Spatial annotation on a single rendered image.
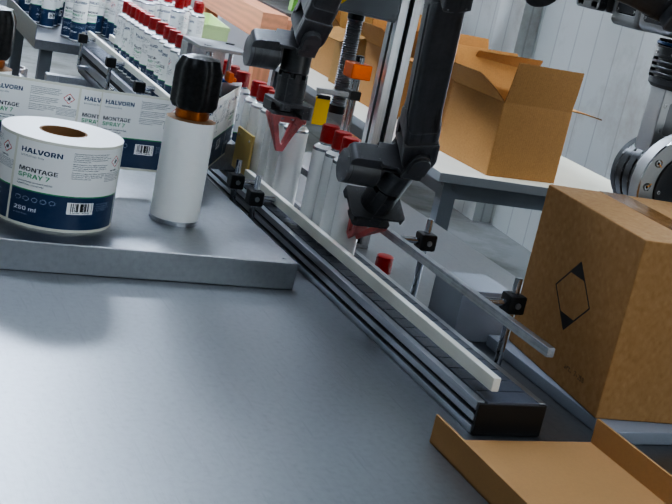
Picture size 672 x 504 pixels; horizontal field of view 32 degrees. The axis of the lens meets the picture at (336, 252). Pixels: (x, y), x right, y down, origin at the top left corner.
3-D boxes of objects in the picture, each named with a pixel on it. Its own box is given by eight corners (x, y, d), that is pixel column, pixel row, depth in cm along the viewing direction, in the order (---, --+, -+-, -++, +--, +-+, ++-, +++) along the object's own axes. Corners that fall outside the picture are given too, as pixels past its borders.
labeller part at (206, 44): (182, 38, 262) (183, 33, 262) (229, 46, 267) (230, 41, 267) (199, 49, 250) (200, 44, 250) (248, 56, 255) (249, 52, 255)
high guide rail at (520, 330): (280, 157, 254) (281, 151, 253) (285, 158, 254) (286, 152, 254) (546, 357, 160) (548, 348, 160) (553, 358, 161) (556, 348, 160)
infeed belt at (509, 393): (170, 139, 303) (173, 123, 302) (201, 142, 307) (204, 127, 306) (481, 428, 160) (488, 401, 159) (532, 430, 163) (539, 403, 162)
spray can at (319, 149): (292, 223, 229) (313, 120, 224) (316, 225, 232) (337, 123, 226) (303, 232, 225) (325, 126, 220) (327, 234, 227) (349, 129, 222)
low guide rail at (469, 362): (242, 177, 252) (244, 168, 251) (248, 178, 253) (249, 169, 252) (490, 391, 158) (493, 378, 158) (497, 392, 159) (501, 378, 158)
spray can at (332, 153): (304, 231, 225) (326, 126, 220) (329, 234, 227) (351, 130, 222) (313, 240, 221) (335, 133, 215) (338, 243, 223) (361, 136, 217)
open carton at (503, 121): (403, 142, 412) (427, 35, 403) (524, 158, 434) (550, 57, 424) (461, 174, 376) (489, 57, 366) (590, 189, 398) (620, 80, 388)
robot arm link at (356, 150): (435, 162, 189) (426, 122, 194) (370, 150, 185) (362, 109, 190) (402, 208, 198) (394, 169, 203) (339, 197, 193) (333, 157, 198)
